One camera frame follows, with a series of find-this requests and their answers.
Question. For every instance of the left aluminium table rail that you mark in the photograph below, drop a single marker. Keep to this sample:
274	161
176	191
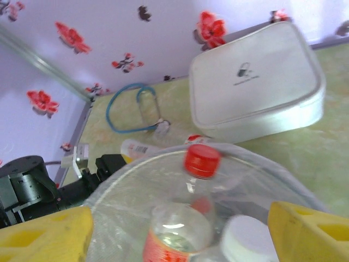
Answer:
79	128

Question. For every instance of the blue stethoscope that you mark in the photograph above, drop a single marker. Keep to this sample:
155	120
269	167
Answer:
162	126

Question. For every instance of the clear plastic bin liner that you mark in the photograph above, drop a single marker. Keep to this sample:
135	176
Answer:
122	218

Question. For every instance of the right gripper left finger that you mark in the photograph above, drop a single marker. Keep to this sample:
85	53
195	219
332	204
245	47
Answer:
41	240

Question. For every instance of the translucent grey waste bin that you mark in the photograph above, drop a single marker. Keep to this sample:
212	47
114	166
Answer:
272	174

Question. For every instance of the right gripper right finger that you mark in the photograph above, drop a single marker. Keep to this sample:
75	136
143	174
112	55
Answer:
313	240

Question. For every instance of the bottle with pale green label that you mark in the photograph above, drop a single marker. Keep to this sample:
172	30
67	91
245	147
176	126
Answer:
245	237

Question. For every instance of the small bottle red white label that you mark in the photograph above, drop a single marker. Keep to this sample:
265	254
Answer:
199	138

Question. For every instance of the left aluminium frame post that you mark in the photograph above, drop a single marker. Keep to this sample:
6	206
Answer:
41	63

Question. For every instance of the clear bottle red cap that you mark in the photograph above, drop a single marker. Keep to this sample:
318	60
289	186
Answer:
201	161

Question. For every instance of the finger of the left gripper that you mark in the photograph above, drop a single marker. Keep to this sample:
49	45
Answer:
111	165

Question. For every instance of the white zip case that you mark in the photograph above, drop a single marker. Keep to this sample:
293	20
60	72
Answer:
253	82

